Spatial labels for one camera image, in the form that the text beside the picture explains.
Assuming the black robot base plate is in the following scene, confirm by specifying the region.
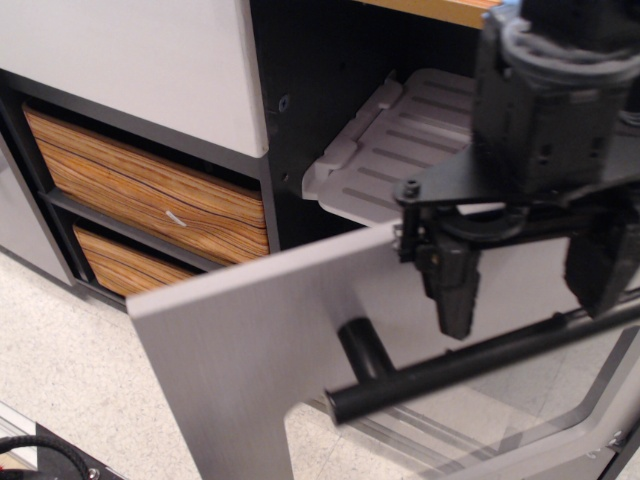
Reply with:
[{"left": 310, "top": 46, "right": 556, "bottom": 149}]
[{"left": 32, "top": 422, "right": 126, "bottom": 480}]

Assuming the black oven door handle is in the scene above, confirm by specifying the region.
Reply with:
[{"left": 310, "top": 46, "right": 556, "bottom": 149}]
[{"left": 325, "top": 290, "right": 639, "bottom": 425}]

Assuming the upper wood-grain storage bin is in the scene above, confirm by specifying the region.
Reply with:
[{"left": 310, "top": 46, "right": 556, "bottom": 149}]
[{"left": 23, "top": 103, "right": 270, "bottom": 265}]

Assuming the lower wood-grain storage bin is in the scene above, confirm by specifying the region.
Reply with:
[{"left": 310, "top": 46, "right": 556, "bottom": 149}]
[{"left": 73, "top": 220, "right": 203, "bottom": 297}]

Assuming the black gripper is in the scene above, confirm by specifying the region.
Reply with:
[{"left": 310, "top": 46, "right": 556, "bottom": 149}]
[{"left": 390, "top": 59, "right": 640, "bottom": 342}]

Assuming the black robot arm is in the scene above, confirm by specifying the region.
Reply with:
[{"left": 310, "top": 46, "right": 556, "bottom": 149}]
[{"left": 394, "top": 1, "right": 639, "bottom": 339}]

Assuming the grey toy oven door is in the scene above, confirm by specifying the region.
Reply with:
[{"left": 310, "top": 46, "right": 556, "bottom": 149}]
[{"left": 127, "top": 224, "right": 639, "bottom": 479}]

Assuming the wooden countertop edge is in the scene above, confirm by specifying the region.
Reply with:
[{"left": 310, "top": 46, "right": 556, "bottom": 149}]
[{"left": 362, "top": 0, "right": 501, "bottom": 29}]

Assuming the wood-grain storage bin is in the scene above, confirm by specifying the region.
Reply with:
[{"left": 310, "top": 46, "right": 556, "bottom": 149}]
[
  {"left": 23, "top": 103, "right": 270, "bottom": 265},
  {"left": 73, "top": 220, "right": 203, "bottom": 297}
]

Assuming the grey toy kitchen cabinet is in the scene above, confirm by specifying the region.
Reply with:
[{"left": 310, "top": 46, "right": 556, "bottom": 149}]
[{"left": 0, "top": 0, "right": 301, "bottom": 311}]

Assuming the white oven rack tray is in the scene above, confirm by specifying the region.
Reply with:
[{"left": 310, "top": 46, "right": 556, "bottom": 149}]
[{"left": 302, "top": 69, "right": 475, "bottom": 226}]

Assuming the black braided cable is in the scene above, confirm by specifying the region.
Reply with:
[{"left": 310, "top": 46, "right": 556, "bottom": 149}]
[{"left": 0, "top": 432, "right": 86, "bottom": 480}]

